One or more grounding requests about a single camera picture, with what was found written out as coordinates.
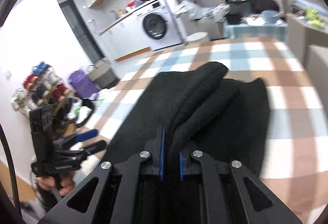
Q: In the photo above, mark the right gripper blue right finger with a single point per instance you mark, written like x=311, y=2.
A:
x=188, y=166

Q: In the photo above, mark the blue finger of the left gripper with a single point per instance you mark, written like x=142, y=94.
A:
x=93, y=148
x=75, y=138

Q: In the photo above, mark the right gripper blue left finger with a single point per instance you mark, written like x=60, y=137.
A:
x=156, y=147

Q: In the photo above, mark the black knit sweater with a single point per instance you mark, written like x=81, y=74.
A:
x=227, y=119

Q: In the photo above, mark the light blue clothes pile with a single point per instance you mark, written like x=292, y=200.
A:
x=196, y=12

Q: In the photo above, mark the purple bag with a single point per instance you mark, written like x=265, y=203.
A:
x=82, y=84

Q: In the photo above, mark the shoe rack with shoes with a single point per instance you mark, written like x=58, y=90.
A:
x=43, y=87

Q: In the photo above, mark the grey laundry basket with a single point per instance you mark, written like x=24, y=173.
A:
x=102, y=74

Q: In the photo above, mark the checkered blue brown bedspread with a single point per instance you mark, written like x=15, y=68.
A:
x=294, y=164

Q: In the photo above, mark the white kitchen counter cabinet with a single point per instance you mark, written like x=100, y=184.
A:
x=126, y=38

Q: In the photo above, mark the white washing machine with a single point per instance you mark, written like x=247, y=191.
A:
x=158, y=29

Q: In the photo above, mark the dark door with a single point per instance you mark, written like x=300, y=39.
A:
x=81, y=31

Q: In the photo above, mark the small table with teal cloth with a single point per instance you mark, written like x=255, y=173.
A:
x=277, y=31

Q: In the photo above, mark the black plastic tray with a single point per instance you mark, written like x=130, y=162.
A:
x=233, y=19

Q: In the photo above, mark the black monitor screen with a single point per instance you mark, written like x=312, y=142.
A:
x=240, y=7

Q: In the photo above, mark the blue plastic bowl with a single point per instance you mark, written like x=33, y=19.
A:
x=270, y=16

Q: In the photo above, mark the yellow green toy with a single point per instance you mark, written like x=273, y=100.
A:
x=313, y=17

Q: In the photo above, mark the grey sofa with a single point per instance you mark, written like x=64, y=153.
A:
x=301, y=34

